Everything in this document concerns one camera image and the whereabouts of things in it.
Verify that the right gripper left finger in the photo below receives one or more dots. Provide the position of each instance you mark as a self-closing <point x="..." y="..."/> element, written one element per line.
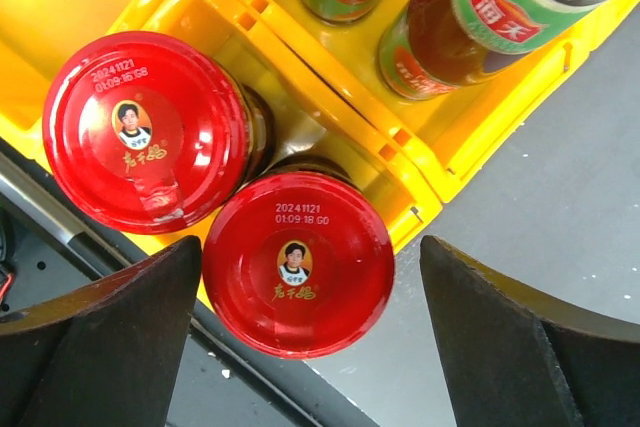
<point x="106" y="354"/>

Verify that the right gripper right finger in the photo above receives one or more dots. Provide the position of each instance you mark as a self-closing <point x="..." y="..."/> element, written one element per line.
<point x="513" y="355"/>

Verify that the red lid sauce jar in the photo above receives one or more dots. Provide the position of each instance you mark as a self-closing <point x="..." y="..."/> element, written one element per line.
<point x="298" y="264"/>
<point x="146" y="135"/>

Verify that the red lid sauce jar front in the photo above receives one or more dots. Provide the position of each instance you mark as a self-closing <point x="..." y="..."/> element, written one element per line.
<point x="146" y="135"/>

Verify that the yellow plastic bin organizer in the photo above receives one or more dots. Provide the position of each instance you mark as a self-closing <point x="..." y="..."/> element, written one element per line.
<point x="409" y="158"/>

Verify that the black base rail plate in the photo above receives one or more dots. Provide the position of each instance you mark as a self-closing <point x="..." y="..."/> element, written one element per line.
<point x="48" y="251"/>

